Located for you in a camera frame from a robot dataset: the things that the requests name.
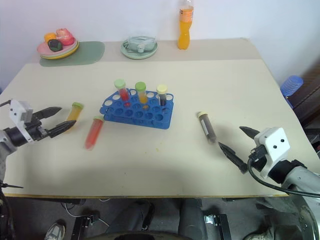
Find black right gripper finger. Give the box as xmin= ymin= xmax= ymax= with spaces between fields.
xmin=239 ymin=125 xmax=261 ymax=141
xmin=217 ymin=141 xmax=249 ymax=174

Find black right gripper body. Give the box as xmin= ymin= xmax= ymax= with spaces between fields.
xmin=247 ymin=144 xmax=269 ymax=171

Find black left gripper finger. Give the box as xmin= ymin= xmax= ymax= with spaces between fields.
xmin=33 ymin=106 xmax=63 ymax=121
xmin=47 ymin=119 xmax=77 ymax=139

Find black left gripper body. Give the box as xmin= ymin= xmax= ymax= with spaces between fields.
xmin=24 ymin=116 xmax=51 ymax=142

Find blue test tube rack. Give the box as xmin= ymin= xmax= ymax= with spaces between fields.
xmin=99 ymin=89 xmax=175 ymax=131

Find stacked plates with toy food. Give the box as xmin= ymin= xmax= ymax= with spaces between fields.
xmin=40 ymin=41 xmax=80 ymax=61

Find pink plate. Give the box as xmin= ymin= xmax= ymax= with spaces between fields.
xmin=36 ymin=40 xmax=77 ymax=58

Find blue ribbed roll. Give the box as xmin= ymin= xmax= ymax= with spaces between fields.
xmin=279 ymin=75 xmax=305 ymax=110

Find black green toy fruit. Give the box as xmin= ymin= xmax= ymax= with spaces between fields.
xmin=47 ymin=38 xmax=63 ymax=52

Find dark brown wooden furniture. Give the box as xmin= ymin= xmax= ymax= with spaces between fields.
xmin=287 ymin=56 xmax=320 ymax=127

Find green placemat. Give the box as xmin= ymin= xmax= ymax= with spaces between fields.
xmin=39 ymin=40 xmax=106 ymax=68

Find large beige table mat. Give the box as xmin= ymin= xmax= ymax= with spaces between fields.
xmin=0 ymin=59 xmax=296 ymax=199

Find orange toy fruit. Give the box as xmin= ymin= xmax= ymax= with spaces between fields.
xmin=43 ymin=32 xmax=57 ymax=45

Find red toy apple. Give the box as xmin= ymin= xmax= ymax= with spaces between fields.
xmin=55 ymin=27 xmax=75 ymax=47

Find grey knit shoe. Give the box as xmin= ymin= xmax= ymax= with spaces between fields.
xmin=245 ymin=226 xmax=277 ymax=240

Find grey white sneaker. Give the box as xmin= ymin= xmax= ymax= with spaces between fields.
xmin=44 ymin=219 xmax=67 ymax=240

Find pale green plate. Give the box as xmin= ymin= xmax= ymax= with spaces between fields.
xmin=119 ymin=37 xmax=159 ymax=61

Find pale green cloth pouch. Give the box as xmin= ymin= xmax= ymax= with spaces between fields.
xmin=122 ymin=35 xmax=157 ymax=54

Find orange soda bottle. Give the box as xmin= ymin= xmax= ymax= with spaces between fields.
xmin=177 ymin=0 xmax=195 ymax=51

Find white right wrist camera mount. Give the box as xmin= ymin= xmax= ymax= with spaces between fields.
xmin=253 ymin=126 xmax=291 ymax=179

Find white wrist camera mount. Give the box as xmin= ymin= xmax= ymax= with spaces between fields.
xmin=8 ymin=99 xmax=34 ymax=144
xmin=253 ymin=126 xmax=291 ymax=179

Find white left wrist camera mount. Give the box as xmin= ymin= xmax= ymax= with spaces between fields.
xmin=8 ymin=99 xmax=34 ymax=144

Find black metal bracket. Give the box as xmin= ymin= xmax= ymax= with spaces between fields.
xmin=203 ymin=213 xmax=233 ymax=240
xmin=71 ymin=214 xmax=101 ymax=240

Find white floor cable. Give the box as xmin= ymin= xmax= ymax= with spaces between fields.
xmin=61 ymin=198 xmax=111 ymax=227

